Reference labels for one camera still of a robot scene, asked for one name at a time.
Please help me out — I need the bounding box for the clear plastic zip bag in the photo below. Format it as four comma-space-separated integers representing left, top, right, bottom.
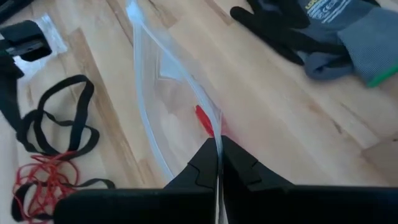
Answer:
126, 0, 233, 187

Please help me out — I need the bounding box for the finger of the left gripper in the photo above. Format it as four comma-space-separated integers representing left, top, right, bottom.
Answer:
0, 57, 24, 131

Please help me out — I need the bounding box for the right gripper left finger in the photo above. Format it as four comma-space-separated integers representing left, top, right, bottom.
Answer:
54, 138, 218, 224

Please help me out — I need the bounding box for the black work glove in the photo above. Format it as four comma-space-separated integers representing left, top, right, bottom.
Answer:
245, 0, 357, 81
229, 0, 398, 88

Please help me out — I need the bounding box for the pile of clear plastic bags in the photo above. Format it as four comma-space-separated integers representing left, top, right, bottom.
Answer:
12, 14, 68, 80

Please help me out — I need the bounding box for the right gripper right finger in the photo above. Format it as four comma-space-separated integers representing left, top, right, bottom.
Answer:
222, 135, 398, 224

